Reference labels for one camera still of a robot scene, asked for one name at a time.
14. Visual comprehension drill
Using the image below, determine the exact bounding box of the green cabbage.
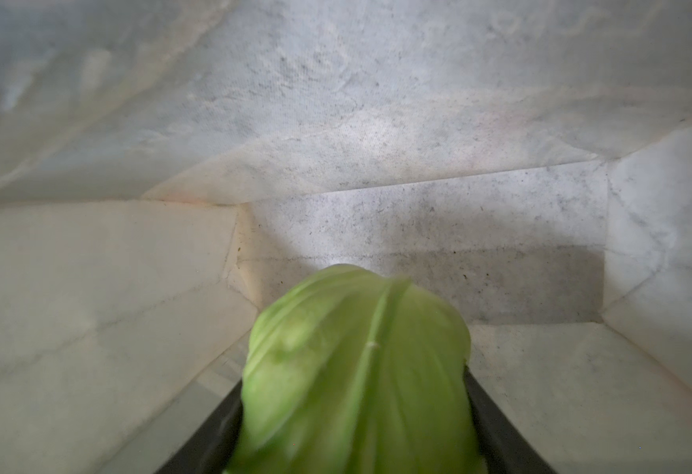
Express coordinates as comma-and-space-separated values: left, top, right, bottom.
228, 265, 487, 473

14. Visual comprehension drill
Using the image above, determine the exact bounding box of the cream canvas grocery bag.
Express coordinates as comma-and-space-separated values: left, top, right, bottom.
0, 1, 692, 473

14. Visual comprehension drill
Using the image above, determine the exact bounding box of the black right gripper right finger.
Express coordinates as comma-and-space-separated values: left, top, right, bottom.
464, 367, 557, 474

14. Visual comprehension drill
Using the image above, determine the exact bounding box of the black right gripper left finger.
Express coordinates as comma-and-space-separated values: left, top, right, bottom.
156, 381, 243, 474

